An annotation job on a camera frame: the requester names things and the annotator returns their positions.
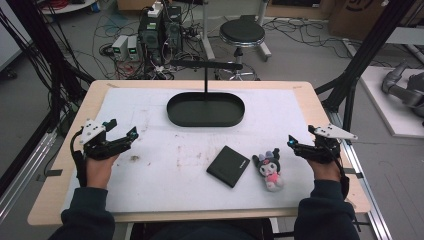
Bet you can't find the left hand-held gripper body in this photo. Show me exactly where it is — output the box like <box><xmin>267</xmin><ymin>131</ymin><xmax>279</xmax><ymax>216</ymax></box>
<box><xmin>79</xmin><ymin>118</ymin><xmax>132</xmax><ymax>161</ymax></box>

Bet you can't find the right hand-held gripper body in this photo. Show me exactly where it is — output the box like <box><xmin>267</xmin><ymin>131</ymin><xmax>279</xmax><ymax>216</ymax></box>
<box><xmin>294</xmin><ymin>123</ymin><xmax>359</xmax><ymax>165</ymax></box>

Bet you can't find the person's right hand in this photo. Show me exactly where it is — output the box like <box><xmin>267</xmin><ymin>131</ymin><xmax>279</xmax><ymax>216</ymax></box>
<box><xmin>306</xmin><ymin>158</ymin><xmax>342</xmax><ymax>184</ymax></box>

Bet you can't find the person's left hand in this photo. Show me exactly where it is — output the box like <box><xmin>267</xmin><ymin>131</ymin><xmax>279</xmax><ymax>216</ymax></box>
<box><xmin>85</xmin><ymin>154</ymin><xmax>120</xmax><ymax>190</ymax></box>

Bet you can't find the black and pink plush doll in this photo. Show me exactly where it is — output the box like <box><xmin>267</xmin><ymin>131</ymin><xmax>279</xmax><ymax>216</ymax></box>
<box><xmin>251</xmin><ymin>147</ymin><xmax>285</xmax><ymax>193</ymax></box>

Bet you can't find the white table mat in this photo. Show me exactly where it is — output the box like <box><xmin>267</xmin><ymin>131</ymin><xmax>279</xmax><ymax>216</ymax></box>
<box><xmin>63</xmin><ymin>87</ymin><xmax>316</xmax><ymax>214</ymax></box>

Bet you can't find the black wallet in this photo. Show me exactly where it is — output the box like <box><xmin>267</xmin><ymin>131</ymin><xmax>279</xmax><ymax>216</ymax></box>
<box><xmin>205</xmin><ymin>145</ymin><xmax>251</xmax><ymax>189</ymax></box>

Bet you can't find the white floor board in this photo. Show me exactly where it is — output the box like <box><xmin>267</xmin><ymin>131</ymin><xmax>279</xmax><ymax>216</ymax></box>
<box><xmin>359</xmin><ymin>65</ymin><xmax>424</xmax><ymax>139</ymax></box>

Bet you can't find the grey power supply unit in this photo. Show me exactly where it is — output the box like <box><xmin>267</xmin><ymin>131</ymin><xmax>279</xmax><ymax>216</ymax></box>
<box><xmin>111</xmin><ymin>34</ymin><xmax>130</xmax><ymax>62</ymax></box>
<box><xmin>127</xmin><ymin>35</ymin><xmax>140</xmax><ymax>62</ymax></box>

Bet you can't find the black oval tray stand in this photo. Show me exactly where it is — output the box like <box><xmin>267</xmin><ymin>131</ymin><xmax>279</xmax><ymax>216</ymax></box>
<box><xmin>166</xmin><ymin>59</ymin><xmax>246</xmax><ymax>128</ymax></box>

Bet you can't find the black computer tower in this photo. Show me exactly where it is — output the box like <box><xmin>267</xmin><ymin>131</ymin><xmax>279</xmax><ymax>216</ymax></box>
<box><xmin>163</xmin><ymin>5</ymin><xmax>184</xmax><ymax>58</ymax></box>
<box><xmin>137</xmin><ymin>12</ymin><xmax>165</xmax><ymax>66</ymax></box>

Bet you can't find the person's dark clothed lap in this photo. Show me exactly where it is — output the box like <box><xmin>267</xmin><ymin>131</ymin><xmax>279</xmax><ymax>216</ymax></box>
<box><xmin>129</xmin><ymin>218</ymin><xmax>275</xmax><ymax>240</ymax></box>

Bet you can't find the cardboard box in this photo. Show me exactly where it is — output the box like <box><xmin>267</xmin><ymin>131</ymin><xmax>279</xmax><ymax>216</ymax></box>
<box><xmin>327</xmin><ymin>0</ymin><xmax>406</xmax><ymax>42</ymax></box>

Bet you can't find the black round stool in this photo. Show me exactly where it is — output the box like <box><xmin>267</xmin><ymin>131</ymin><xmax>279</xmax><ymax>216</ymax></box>
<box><xmin>214</xmin><ymin>17</ymin><xmax>273</xmax><ymax>82</ymax></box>

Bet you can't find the white power strip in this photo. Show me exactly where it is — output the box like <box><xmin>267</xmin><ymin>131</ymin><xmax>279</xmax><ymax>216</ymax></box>
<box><xmin>146</xmin><ymin>1</ymin><xmax>164</xmax><ymax>19</ymax></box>

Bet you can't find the white round table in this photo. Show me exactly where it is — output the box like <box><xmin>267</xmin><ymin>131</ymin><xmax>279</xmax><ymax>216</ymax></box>
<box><xmin>39</xmin><ymin>0</ymin><xmax>98</xmax><ymax>16</ymax></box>

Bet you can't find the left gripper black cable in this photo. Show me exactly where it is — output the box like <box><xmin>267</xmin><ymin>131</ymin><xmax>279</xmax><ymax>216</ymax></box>
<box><xmin>69</xmin><ymin>129</ymin><xmax>88</xmax><ymax>188</ymax></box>

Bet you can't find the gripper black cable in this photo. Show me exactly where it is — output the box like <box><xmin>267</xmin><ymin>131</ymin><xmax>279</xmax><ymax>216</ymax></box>
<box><xmin>328</xmin><ymin>143</ymin><xmax>351</xmax><ymax>201</ymax></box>
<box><xmin>69</xmin><ymin>129</ymin><xmax>88</xmax><ymax>188</ymax></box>

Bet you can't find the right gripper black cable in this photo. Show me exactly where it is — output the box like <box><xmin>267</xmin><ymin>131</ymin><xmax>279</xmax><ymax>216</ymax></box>
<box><xmin>328</xmin><ymin>143</ymin><xmax>351</xmax><ymax>201</ymax></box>

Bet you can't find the aluminium rail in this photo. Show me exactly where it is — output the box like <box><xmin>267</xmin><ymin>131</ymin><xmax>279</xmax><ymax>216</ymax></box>
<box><xmin>0</xmin><ymin>129</ymin><xmax>58</xmax><ymax>223</ymax></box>
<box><xmin>326</xmin><ymin>109</ymin><xmax>394</xmax><ymax>240</ymax></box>

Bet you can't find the black metal frame post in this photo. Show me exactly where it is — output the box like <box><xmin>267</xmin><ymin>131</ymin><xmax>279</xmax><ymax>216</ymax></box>
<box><xmin>0</xmin><ymin>0</ymin><xmax>96</xmax><ymax>141</ymax></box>
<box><xmin>314</xmin><ymin>0</ymin><xmax>418</xmax><ymax>133</ymax></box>

